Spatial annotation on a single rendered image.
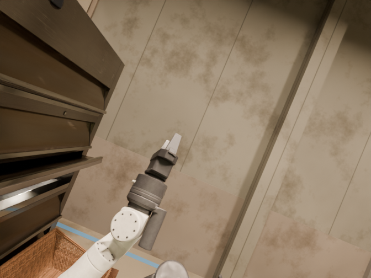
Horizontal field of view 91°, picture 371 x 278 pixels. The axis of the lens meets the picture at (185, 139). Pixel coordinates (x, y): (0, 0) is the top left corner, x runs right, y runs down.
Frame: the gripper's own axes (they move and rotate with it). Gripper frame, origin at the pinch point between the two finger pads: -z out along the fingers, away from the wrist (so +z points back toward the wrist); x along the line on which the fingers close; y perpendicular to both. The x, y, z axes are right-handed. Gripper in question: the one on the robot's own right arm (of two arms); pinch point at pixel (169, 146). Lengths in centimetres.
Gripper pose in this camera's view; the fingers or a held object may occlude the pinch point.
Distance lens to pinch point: 55.3
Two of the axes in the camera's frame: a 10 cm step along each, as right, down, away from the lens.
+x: 4.0, -2.5, -8.8
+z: -3.7, 8.3, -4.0
